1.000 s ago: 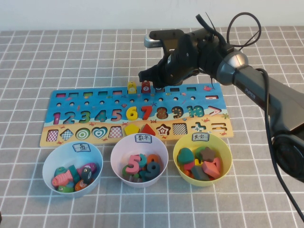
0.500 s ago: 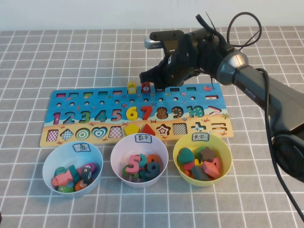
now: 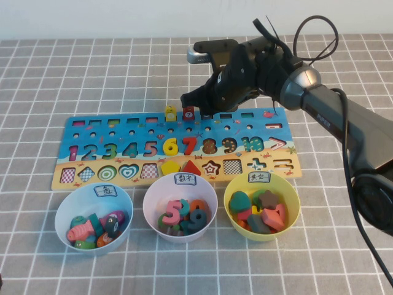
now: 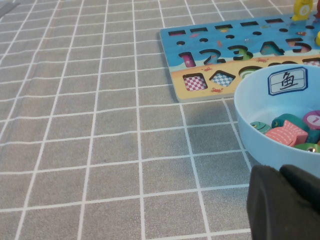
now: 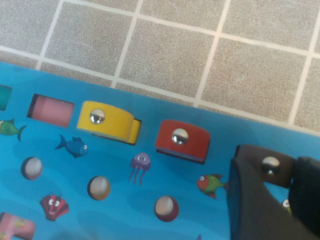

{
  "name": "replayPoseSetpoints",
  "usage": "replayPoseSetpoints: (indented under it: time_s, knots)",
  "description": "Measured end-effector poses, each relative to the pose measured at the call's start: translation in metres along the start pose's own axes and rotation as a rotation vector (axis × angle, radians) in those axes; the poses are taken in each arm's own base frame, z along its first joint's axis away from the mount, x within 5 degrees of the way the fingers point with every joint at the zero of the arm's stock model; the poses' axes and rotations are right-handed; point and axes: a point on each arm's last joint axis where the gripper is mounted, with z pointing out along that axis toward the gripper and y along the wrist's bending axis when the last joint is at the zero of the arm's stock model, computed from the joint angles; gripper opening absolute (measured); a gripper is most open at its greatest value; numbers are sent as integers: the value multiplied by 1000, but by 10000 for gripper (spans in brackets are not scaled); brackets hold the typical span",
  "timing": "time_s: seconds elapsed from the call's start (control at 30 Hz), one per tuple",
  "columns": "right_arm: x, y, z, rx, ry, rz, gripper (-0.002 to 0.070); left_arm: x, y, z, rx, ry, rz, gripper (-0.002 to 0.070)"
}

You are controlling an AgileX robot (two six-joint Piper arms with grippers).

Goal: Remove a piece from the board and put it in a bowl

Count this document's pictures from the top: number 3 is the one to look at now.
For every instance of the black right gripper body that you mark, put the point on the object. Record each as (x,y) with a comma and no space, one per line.
(236,83)

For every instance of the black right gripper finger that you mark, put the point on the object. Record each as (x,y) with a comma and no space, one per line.
(205,109)
(190,97)

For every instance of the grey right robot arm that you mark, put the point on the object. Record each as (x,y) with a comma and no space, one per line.
(337,123)

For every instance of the blue ocean puzzle board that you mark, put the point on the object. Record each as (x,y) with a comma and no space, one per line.
(233,124)

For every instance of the paper label on pink bowl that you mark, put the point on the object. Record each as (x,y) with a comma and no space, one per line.
(185,179)

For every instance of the paper label on yellow bowl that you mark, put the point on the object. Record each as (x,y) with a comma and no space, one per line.
(258,178)

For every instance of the light pink bowl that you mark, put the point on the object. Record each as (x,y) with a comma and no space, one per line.
(159,193)

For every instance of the yellow bowl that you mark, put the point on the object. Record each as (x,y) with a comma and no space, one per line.
(288,196)

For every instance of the paper label on blue bowl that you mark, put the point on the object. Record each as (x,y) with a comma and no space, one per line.
(106,190)

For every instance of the light blue bowl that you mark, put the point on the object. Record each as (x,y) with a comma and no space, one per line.
(76,202)

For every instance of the dark teal fish piece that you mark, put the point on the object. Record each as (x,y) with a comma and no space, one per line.
(95,224)

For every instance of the red fish peg number seven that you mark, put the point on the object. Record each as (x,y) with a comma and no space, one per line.
(188,114)

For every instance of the yellow fish peg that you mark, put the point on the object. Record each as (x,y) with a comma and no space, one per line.
(170,114)

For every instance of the red wooden number seven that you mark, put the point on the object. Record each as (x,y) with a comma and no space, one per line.
(190,140)

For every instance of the yellow wooden number six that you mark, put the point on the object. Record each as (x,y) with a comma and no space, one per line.
(168,145)

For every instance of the red wooden triangle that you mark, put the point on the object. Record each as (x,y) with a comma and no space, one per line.
(192,170)

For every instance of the yellow wooden pentagon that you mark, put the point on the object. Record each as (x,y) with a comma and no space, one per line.
(170,168)

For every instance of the orange wooden number zero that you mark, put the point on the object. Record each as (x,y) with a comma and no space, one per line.
(196,204)

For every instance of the teal wooden heart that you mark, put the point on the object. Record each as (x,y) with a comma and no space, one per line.
(239,201)

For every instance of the grey checked tablecloth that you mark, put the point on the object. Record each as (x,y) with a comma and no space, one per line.
(92,77)

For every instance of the teal wooden number three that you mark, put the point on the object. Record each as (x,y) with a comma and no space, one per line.
(186,209)

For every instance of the brown wooden star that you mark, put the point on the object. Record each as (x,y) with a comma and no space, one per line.
(267,199)

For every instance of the yellow wooden plus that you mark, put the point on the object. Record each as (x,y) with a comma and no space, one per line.
(255,210)

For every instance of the pink wooden round shape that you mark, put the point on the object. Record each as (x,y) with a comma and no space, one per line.
(244,215)

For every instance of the pink wooden number five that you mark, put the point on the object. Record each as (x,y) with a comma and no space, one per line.
(170,218)

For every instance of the dark teal number nine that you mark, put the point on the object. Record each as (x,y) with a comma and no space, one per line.
(196,226)

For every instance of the green wooden number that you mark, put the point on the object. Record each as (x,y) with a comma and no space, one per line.
(161,221)

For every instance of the orange wooden shape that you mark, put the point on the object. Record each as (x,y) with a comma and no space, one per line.
(242,225)

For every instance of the grey wooden rectangle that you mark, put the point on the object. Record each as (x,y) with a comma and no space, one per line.
(258,224)

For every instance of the coral wooden trapezoid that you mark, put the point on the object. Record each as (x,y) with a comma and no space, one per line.
(271,218)

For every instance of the red wooden shape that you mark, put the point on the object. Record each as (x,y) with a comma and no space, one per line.
(283,212)

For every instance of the purple wooden fish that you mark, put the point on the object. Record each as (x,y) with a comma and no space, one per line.
(118,216)

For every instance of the black wooden fish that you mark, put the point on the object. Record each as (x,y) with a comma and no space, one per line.
(112,227)

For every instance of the orange wooden fish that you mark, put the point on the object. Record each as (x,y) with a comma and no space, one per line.
(104,240)

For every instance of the teal wooden fish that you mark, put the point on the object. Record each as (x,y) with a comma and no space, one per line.
(78,221)

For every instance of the pink striped wooden fish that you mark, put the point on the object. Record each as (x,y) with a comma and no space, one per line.
(78,232)

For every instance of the green wooden fish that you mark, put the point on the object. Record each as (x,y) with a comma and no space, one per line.
(84,245)

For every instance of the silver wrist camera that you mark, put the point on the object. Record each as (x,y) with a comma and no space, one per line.
(198,56)

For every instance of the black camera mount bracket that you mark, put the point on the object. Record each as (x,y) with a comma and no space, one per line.
(215,44)

